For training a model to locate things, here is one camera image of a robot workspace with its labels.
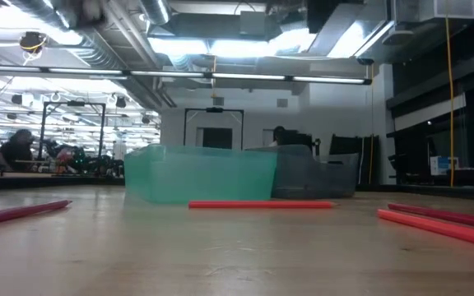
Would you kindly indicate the narrow black gantry frame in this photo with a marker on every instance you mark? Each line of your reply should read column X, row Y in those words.
column 214, row 109

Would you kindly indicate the black upright panels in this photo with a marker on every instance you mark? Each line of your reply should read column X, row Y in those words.
column 368, row 160

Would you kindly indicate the orange pencil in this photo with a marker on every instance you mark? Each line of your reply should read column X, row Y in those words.
column 15, row 213
column 261, row 204
column 447, row 230

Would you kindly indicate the long ceiling light strip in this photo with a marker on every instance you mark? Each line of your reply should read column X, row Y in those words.
column 167, row 74

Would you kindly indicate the black yellow ceiling reel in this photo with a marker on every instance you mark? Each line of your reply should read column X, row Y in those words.
column 33, row 41

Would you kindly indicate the round silver ceiling duct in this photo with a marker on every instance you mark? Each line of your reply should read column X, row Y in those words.
column 156, row 10

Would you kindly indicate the teal translucent plastic bin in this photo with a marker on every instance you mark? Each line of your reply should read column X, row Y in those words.
column 200, row 177

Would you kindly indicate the red pencil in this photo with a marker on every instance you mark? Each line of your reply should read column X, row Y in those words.
column 467, row 219

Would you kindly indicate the white and blue box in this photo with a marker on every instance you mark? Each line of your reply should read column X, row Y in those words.
column 440, row 165

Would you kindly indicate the wide black gantry frame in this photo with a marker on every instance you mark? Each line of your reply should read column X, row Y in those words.
column 72, row 103

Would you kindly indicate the grey translucent plastic bin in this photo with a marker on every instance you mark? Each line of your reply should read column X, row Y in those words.
column 315, row 177

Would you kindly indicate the black ceiling camera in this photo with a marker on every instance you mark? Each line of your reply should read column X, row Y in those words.
column 364, row 61

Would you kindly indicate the person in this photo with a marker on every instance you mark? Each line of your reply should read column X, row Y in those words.
column 17, row 150
column 278, row 133

